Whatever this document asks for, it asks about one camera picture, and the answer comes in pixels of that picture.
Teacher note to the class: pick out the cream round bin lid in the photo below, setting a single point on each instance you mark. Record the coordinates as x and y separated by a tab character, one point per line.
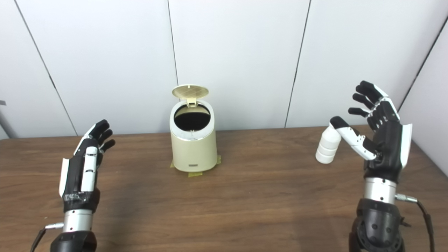
190	91

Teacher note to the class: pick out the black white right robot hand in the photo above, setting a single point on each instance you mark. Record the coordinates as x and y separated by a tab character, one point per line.
388	147

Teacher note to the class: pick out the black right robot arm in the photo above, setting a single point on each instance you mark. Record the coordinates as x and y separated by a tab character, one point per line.
378	224

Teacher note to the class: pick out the small white plastic bottle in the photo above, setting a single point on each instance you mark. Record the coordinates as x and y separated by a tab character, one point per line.
327	148

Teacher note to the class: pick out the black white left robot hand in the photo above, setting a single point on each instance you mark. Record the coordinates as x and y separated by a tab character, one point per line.
75	178

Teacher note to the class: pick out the cream-colored bin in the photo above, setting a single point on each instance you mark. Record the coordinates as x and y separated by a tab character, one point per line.
194	150

